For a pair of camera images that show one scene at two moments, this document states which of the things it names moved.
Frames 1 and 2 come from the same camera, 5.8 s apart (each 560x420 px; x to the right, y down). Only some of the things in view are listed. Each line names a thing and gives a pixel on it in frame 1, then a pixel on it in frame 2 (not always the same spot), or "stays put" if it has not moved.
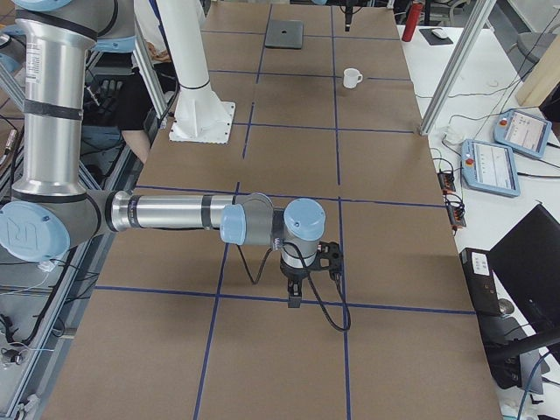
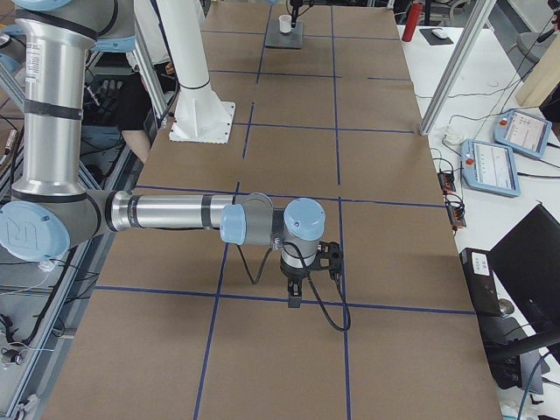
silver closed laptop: [284, 33] stays put
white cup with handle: [352, 77] -> [285, 23]
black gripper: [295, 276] stays put
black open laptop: [528, 258] stays put
